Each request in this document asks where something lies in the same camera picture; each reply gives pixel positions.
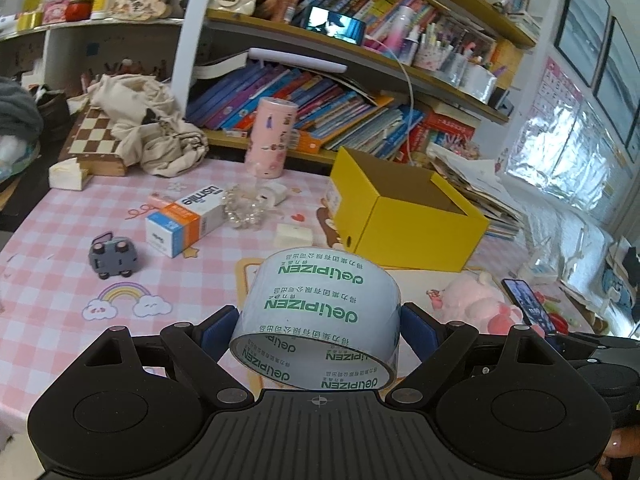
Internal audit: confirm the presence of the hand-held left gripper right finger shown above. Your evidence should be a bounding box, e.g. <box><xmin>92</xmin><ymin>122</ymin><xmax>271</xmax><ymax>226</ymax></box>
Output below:
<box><xmin>385</xmin><ymin>302</ymin><xmax>572</xmax><ymax>407</ymax></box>

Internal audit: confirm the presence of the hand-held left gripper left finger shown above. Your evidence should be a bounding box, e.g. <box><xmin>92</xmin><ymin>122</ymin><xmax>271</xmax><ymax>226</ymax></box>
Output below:
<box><xmin>82</xmin><ymin>306</ymin><xmax>256</xmax><ymax>407</ymax></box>

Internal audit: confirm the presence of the yellow cardboard box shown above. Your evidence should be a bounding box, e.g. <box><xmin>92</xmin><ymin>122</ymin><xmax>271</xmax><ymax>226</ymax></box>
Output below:
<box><xmin>328</xmin><ymin>146</ymin><xmax>491</xmax><ymax>273</ymax></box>

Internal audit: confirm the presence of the clear packing tape roll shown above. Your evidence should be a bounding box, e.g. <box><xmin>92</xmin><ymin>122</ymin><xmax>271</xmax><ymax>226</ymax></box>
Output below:
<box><xmin>229</xmin><ymin>248</ymin><xmax>402</xmax><ymax>392</ymax></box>

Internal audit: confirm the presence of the white and orange toothpaste box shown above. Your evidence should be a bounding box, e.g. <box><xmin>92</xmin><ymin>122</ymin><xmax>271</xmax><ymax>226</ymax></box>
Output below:
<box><xmin>145</xmin><ymin>186</ymin><xmax>226</xmax><ymax>259</ymax></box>

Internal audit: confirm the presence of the white pearl scrunchie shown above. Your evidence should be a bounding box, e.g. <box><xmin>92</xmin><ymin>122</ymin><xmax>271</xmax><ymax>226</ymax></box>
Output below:
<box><xmin>223</xmin><ymin>186</ymin><xmax>271</xmax><ymax>231</ymax></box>

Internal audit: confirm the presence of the pink plush toy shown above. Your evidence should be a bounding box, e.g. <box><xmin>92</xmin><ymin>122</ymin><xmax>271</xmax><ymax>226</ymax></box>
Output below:
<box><xmin>440</xmin><ymin>272</ymin><xmax>526</xmax><ymax>333</ymax></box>

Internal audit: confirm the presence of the smartphone with lit screen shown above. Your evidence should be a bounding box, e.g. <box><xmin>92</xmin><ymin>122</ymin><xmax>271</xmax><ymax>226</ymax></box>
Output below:
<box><xmin>501</xmin><ymin>278</ymin><xmax>557</xmax><ymax>336</ymax></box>

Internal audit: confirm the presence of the cream eraser block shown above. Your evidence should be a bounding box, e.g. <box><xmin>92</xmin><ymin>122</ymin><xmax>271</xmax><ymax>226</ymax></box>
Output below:
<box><xmin>275</xmin><ymin>223</ymin><xmax>314</xmax><ymax>250</ymax></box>

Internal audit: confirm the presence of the grey toy car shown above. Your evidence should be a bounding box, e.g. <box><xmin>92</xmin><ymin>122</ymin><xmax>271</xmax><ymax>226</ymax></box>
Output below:
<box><xmin>89</xmin><ymin>231</ymin><xmax>137</xmax><ymax>281</ymax></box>

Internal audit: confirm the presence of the white charger plug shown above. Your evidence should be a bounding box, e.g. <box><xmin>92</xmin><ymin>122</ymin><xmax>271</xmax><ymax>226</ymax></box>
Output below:
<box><xmin>256</xmin><ymin>183</ymin><xmax>285</xmax><ymax>207</ymax></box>

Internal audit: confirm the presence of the pile of papers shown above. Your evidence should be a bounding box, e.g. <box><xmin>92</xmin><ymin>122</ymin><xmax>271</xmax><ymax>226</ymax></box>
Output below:
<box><xmin>425</xmin><ymin>142</ymin><xmax>526</xmax><ymax>238</ymax></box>

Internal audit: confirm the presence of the pink checked table mat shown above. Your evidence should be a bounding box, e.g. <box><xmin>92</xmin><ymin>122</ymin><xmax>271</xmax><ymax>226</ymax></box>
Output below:
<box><xmin>0</xmin><ymin>157</ymin><xmax>601</xmax><ymax>461</ymax></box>

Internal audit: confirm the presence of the pink cylinder with stickers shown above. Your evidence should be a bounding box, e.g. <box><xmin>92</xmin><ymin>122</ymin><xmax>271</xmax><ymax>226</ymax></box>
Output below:
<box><xmin>244</xmin><ymin>97</ymin><xmax>298</xmax><ymax>179</ymax></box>

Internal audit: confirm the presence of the beige tote bag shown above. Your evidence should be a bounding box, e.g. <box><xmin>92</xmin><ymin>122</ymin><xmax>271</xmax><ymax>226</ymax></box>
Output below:
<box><xmin>87</xmin><ymin>74</ymin><xmax>210</xmax><ymax>177</ymax></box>

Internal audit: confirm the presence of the silver foil sheet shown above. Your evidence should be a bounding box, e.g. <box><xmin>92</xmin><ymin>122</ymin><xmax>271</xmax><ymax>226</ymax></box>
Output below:
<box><xmin>505</xmin><ymin>105</ymin><xmax>636</xmax><ymax>223</ymax></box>

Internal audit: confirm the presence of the wooden chessboard box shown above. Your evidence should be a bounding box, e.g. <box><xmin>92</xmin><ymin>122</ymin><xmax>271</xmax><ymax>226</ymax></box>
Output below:
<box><xmin>59</xmin><ymin>105</ymin><xmax>128</xmax><ymax>177</ymax></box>

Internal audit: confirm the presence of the row of colourful books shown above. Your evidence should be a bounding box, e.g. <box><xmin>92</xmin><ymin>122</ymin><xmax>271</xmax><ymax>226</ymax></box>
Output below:
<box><xmin>186</xmin><ymin>65</ymin><xmax>476</xmax><ymax>161</ymax></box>

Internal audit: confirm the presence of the pen holder with pens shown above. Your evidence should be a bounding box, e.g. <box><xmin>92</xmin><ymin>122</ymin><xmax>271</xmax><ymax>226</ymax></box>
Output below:
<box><xmin>412</xmin><ymin>22</ymin><xmax>456</xmax><ymax>70</ymax></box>

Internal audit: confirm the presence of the white lamp bar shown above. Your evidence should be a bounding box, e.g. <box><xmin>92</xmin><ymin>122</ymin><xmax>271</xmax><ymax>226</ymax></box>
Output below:
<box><xmin>248</xmin><ymin>47</ymin><xmax>347</xmax><ymax>75</ymax></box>

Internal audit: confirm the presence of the framed picture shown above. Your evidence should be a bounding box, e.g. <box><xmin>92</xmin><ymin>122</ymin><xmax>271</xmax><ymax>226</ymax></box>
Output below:
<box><xmin>555</xmin><ymin>0</ymin><xmax>612</xmax><ymax>87</ymax></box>
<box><xmin>595</xmin><ymin>17</ymin><xmax>640</xmax><ymax>147</ymax></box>

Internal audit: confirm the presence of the pink gradient bottle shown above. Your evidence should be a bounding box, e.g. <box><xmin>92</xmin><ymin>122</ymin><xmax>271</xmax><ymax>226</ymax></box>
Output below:
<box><xmin>387</xmin><ymin>6</ymin><xmax>418</xmax><ymax>64</ymax></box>

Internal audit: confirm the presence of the white and yellow bookshelf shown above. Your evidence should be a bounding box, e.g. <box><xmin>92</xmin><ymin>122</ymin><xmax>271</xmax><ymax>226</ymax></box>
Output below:
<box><xmin>0</xmin><ymin>0</ymin><xmax>556</xmax><ymax>171</ymax></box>

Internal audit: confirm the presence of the grey blanket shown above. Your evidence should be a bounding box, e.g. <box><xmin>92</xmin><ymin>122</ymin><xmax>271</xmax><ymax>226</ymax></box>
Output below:
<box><xmin>0</xmin><ymin>77</ymin><xmax>45</xmax><ymax>143</ymax></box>

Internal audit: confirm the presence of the phone playing video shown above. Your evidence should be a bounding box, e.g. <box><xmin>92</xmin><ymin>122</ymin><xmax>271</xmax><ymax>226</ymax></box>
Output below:
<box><xmin>305</xmin><ymin>6</ymin><xmax>366</xmax><ymax>45</ymax></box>

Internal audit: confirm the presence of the shelf of upright books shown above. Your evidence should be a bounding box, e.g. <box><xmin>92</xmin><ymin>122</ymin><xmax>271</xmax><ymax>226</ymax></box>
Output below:
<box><xmin>295</xmin><ymin>0</ymin><xmax>441</xmax><ymax>46</ymax></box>

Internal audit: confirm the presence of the white cable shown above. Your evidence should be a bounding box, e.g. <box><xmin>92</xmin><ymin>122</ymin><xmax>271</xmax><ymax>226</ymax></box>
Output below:
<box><xmin>372</xmin><ymin>42</ymin><xmax>417</xmax><ymax>166</ymax></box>

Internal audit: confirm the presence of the pink wall calendar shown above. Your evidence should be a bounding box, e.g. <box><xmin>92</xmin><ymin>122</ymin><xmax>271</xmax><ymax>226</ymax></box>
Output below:
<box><xmin>542</xmin><ymin>57</ymin><xmax>586</xmax><ymax>126</ymax></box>

